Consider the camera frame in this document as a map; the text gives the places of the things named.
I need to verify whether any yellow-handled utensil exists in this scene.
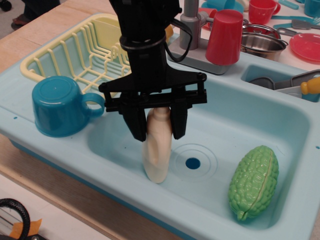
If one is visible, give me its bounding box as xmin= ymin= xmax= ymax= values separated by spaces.
xmin=300 ymin=77 xmax=320 ymax=95

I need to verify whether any light blue toy sink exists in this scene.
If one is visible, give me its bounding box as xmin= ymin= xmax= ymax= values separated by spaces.
xmin=0 ymin=46 xmax=320 ymax=240

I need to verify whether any red upside-down tumbler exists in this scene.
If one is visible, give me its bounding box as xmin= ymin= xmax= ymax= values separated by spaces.
xmin=205 ymin=9 xmax=244 ymax=66

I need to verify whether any orange tape piece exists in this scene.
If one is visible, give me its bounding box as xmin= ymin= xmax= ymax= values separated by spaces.
xmin=9 ymin=218 xmax=43 ymax=240

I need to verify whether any teal toy utensil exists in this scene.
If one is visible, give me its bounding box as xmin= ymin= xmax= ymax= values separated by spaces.
xmin=271 ymin=15 xmax=320 ymax=29

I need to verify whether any grey toy faucet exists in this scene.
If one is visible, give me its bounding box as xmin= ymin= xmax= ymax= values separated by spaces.
xmin=168 ymin=0 xmax=230 ymax=75

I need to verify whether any orange sponge in rack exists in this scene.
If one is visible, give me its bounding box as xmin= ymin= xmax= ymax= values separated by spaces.
xmin=165 ymin=25 xmax=174 ymax=39

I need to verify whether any red cup with handle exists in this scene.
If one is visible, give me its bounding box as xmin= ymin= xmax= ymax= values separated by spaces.
xmin=248 ymin=0 xmax=281 ymax=25

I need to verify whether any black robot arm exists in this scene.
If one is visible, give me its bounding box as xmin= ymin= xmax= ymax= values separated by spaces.
xmin=98 ymin=0 xmax=207 ymax=141

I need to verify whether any blue upside-down cup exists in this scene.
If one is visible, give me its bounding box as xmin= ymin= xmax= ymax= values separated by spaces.
xmin=31 ymin=76 xmax=105 ymax=138

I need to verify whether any teal cup behind faucet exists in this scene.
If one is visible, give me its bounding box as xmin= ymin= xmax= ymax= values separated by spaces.
xmin=201 ymin=0 xmax=244 ymax=13

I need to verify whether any grey toy pan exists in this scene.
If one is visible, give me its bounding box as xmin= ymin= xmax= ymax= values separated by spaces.
xmin=248 ymin=69 xmax=320 ymax=90

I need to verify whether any translucent white detergent bottle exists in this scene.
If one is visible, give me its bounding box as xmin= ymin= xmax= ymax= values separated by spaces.
xmin=142 ymin=107 xmax=173 ymax=184

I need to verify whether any red plastic plate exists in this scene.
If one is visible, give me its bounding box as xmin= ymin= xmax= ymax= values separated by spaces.
xmin=289 ymin=33 xmax=320 ymax=62

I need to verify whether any black braided cable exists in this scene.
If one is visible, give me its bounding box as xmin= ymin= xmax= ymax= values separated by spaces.
xmin=0 ymin=198 xmax=31 ymax=238

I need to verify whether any stainless steel pot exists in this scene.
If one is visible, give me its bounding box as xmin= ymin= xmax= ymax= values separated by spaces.
xmin=241 ymin=24 xmax=288 ymax=61

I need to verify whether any yellow drying rack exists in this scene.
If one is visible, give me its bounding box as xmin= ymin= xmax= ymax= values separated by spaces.
xmin=20 ymin=13 xmax=132 ymax=94

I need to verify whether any green bitter melon toy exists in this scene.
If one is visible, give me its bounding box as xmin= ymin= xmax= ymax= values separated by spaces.
xmin=228 ymin=145 xmax=279 ymax=221

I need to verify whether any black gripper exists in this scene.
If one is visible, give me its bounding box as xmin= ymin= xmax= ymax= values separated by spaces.
xmin=98 ymin=42 xmax=207 ymax=142

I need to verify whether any grey toy spatula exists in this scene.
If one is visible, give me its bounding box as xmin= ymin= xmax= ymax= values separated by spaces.
xmin=274 ymin=19 xmax=320 ymax=37

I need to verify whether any teal cup top right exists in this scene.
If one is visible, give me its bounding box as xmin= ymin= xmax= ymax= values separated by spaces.
xmin=304 ymin=0 xmax=320 ymax=17

